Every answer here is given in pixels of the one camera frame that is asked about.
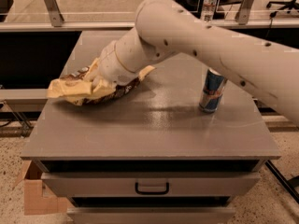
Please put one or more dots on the metal railing with glass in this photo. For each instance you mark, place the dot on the metal railing with glass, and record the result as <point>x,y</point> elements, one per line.
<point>120,14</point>

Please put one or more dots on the brown sea salt chip bag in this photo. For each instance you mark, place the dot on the brown sea salt chip bag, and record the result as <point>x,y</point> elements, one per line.
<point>77,89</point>

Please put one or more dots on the brown cardboard box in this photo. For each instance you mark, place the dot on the brown cardboard box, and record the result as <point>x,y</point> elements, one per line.
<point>37,196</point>

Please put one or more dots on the blue silver energy drink can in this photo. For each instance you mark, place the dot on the blue silver energy drink can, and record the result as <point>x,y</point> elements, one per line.
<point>212,91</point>

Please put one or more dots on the grey drawer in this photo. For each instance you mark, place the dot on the grey drawer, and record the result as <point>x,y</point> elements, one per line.
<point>151,215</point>
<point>122,184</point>

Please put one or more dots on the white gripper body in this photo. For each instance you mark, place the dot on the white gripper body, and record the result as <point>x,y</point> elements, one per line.
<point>111,66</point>

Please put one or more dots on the clear plastic water bottle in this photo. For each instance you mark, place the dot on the clear plastic water bottle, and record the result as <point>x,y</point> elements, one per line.
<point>208,9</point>

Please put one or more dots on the lower grey drawer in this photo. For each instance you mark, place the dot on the lower grey drawer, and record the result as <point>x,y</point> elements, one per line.
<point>151,215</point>

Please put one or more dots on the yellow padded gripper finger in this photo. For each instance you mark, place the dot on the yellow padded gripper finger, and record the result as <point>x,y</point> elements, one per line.
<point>102,87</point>
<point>90,72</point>

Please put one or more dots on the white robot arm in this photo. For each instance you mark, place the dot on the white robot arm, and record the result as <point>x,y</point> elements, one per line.
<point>266,70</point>

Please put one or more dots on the upper grey drawer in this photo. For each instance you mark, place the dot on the upper grey drawer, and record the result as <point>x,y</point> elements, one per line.
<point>122,184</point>

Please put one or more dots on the black drawer handle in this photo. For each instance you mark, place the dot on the black drawer handle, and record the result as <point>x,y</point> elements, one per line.
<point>152,190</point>

